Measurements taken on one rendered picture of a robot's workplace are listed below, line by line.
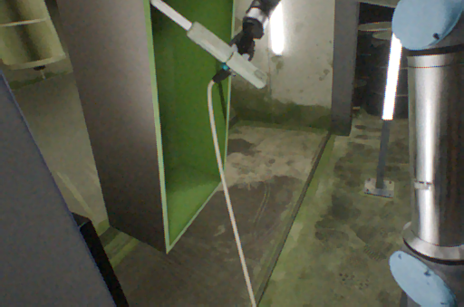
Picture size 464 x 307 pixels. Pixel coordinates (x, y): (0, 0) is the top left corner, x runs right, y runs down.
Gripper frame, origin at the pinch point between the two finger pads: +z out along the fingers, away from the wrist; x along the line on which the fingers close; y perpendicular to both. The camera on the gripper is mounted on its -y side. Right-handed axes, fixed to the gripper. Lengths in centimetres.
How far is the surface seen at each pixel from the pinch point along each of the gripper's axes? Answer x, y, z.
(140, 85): 21.7, 7.9, 20.7
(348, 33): -100, 88, -148
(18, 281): 21, -49, 62
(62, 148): 41, 144, 48
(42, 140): 54, 141, 49
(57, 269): 18, -47, 60
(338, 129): -166, 133, -92
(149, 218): -12, 46, 58
